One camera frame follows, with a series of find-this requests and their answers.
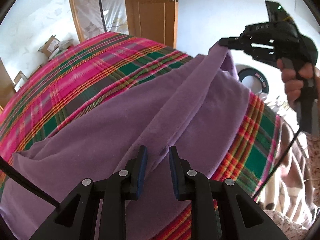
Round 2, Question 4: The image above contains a purple fleece garment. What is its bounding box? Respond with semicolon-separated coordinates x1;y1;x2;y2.
12;44;249;239

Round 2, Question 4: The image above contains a plastic curtain with zipper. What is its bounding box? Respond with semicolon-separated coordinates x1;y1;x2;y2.
69;0;129;42

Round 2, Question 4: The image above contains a person right hand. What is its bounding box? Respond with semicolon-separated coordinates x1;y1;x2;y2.
277;59;319;111

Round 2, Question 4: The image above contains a wooden door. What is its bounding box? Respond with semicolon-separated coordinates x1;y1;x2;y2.
125;0;178;48

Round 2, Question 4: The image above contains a pink green plaid bedspread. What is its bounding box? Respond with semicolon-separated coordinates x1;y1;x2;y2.
1;33;280;239

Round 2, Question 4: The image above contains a wooden wardrobe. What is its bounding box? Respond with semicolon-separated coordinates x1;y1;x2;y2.
0;61;16;109

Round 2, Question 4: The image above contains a brown cardboard box with label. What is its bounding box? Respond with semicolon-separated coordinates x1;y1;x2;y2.
39;35;60;58

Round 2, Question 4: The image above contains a black cable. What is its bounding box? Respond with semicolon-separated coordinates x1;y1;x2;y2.
0;155;61;208

